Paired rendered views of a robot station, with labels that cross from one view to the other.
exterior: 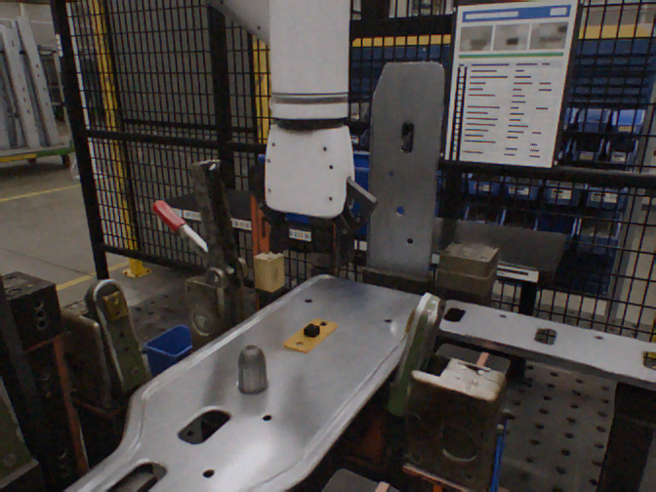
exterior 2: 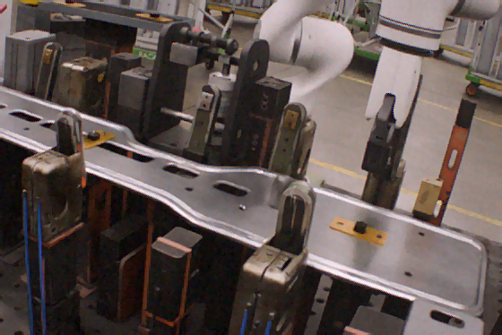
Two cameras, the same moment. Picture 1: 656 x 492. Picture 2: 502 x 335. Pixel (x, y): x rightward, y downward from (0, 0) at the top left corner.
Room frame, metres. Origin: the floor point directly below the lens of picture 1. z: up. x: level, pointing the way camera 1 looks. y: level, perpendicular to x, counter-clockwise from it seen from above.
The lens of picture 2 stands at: (0.29, -0.66, 1.37)
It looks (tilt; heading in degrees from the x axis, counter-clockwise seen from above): 24 degrees down; 80
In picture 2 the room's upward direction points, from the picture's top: 10 degrees clockwise
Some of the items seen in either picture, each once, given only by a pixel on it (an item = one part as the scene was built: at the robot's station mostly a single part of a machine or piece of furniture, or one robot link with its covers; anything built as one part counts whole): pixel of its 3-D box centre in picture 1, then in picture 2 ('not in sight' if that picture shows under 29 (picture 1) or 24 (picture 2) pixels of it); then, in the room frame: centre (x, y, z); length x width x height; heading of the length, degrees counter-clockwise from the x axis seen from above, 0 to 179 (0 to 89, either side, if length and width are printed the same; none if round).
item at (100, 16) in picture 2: not in sight; (113, 12); (0.14, 0.65, 1.16); 0.37 x 0.14 x 0.02; 150
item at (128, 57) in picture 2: not in sight; (116, 144); (0.20, 0.48, 0.90); 0.05 x 0.05 x 0.40; 60
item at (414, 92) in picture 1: (401, 175); not in sight; (0.80, -0.12, 1.17); 0.12 x 0.01 x 0.34; 60
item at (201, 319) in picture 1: (222, 380); (362, 254); (0.66, 0.16, 0.88); 0.07 x 0.06 x 0.35; 60
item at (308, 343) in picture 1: (311, 331); (359, 227); (0.58, 0.02, 1.01); 0.08 x 0.04 x 0.01; 150
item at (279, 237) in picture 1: (272, 225); (392, 128); (0.61, 0.07, 1.14); 0.03 x 0.03 x 0.07; 60
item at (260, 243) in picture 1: (264, 313); (427, 239); (0.74, 0.10, 0.95); 0.03 x 0.01 x 0.50; 150
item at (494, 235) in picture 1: (336, 223); not in sight; (1.05, -0.03, 1.01); 0.90 x 0.22 x 0.03; 60
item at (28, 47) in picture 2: not in sight; (27, 121); (-0.03, 0.56, 0.90); 0.13 x 0.10 x 0.41; 60
